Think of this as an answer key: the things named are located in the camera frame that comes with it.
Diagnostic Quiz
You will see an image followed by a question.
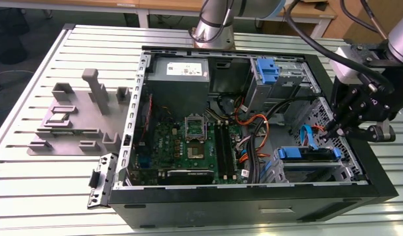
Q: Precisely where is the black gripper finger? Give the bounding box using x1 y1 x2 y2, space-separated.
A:
324 82 365 136
335 118 369 138

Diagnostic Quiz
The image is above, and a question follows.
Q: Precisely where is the orange black power wire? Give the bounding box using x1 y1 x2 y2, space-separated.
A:
313 124 336 138

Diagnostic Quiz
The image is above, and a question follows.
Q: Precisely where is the blue data wire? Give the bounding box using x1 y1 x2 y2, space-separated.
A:
299 124 320 150

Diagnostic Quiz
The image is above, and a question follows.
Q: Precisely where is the hard disk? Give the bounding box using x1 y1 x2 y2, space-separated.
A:
277 146 343 163

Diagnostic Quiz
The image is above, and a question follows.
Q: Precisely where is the metal disk bay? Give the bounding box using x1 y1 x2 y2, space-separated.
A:
259 145 359 184

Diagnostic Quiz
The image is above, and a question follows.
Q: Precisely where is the metal optical drive cage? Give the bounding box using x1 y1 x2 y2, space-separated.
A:
245 57 320 116

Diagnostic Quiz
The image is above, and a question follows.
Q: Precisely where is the blue drive latch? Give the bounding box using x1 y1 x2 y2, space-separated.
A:
256 58 280 84

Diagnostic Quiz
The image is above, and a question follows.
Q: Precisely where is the white framed wooden desk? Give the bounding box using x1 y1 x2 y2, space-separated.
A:
148 0 339 37
11 0 149 28

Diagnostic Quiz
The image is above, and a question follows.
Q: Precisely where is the black RAM slot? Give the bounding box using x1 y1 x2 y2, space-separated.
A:
213 119 229 179
223 119 239 179

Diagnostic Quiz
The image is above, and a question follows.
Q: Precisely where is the brown wooden cabinet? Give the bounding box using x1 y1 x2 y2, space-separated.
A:
325 0 403 69

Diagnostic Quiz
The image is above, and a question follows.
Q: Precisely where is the CPU socket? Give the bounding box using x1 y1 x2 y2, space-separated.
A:
183 114 208 143

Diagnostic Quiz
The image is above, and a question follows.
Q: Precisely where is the black PC case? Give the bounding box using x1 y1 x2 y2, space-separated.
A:
108 45 399 228

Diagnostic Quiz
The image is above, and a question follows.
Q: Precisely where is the grey power supply unit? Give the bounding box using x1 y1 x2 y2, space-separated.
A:
145 57 211 118

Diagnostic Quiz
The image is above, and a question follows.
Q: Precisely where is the black graphics card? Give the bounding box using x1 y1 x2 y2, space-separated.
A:
157 168 215 185

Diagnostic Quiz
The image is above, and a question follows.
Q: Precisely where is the green motherboard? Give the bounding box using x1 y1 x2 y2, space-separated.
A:
127 115 251 185

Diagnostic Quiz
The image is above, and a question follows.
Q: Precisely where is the grey parts rack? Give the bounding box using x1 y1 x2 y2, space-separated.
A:
25 68 133 157

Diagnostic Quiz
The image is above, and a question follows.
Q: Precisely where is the silver CPU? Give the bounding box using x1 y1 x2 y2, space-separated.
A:
47 114 69 123

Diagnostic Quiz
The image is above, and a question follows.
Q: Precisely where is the dark office chair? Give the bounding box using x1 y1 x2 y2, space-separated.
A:
0 7 31 64

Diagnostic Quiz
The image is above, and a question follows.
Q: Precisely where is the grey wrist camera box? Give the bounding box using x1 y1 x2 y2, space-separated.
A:
329 46 364 84

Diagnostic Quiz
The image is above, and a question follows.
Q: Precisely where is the orange wire bundle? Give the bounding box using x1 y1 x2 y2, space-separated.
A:
233 95 271 153

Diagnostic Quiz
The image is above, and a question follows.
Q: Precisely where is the black cable copper sleeve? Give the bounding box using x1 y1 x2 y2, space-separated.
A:
360 0 391 41

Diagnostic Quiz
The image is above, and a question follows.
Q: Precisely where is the black cable bundle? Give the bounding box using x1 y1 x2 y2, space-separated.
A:
247 94 320 184

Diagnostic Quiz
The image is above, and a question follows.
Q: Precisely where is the metal card retention bracket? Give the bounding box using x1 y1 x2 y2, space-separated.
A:
87 152 120 209

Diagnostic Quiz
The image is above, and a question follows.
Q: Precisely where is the white floor cable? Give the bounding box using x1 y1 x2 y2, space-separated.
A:
0 70 35 77

